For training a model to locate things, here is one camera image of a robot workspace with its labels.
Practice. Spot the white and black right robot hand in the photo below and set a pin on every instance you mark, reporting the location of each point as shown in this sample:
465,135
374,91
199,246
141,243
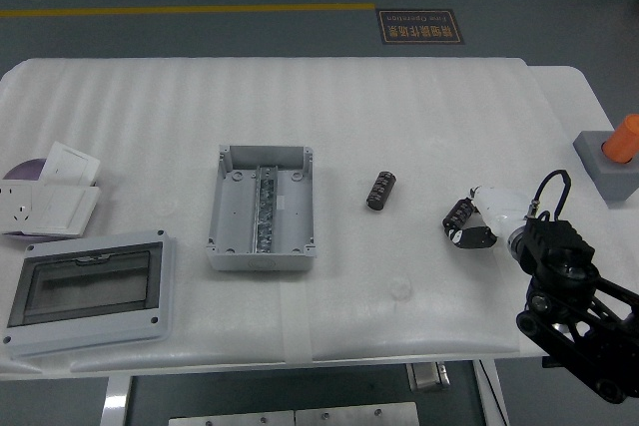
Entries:
499,204

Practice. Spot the black cylindrical battery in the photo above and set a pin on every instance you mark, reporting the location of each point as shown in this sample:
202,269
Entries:
458,214
381,190

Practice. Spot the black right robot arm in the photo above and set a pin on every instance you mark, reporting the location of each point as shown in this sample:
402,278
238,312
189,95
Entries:
564,266

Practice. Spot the grey open junction box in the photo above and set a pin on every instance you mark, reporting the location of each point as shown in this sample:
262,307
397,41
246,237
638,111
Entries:
234,216

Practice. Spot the grey block base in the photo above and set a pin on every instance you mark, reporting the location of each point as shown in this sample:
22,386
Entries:
606,179

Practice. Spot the orange cylinder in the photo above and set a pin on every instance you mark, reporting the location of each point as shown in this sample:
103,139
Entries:
624,139

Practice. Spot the black table control panel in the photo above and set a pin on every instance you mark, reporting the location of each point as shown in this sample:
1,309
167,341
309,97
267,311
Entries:
547,361

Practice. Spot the white foam table mat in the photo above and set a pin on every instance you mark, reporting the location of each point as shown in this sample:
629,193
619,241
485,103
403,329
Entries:
349,117

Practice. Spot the white table leg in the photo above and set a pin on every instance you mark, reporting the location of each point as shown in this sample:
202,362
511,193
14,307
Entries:
116,401
491,396

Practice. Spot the black floor sign orange text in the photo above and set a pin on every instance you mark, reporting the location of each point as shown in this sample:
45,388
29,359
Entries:
418,27

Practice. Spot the grey metal plate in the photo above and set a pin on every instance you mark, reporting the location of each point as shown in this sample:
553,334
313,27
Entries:
232,419
357,415

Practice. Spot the grey cover with clear window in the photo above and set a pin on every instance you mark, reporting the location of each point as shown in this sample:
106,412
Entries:
90,291

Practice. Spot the purple disc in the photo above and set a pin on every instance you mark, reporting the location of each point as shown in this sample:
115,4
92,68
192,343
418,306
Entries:
27,170

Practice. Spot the metal table bracket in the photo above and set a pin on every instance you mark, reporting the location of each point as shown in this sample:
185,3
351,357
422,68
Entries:
428,377

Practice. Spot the metal DIN rail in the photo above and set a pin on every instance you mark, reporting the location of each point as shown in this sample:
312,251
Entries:
264,206

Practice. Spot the white wall switch plate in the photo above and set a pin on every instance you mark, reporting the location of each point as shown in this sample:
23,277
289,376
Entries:
62,209
70,164

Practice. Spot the white wall socket plate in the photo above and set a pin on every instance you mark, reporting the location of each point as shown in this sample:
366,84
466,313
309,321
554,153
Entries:
17,206

